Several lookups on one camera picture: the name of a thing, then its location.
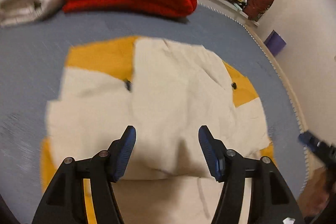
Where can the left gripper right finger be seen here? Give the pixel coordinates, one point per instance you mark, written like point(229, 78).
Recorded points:
point(213, 151)

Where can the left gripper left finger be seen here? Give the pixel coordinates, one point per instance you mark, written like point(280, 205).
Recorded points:
point(119, 154)

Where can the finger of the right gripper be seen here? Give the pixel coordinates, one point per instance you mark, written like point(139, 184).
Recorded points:
point(308, 139)

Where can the beige and orange coat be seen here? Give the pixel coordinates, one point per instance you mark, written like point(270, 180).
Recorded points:
point(167, 91)

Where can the person right hand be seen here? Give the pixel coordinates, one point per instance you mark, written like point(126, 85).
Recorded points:
point(315, 197)

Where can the purple box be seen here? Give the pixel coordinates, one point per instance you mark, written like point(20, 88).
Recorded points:
point(275, 43)

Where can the dark red cushion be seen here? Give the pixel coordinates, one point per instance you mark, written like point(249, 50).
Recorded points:
point(255, 9)

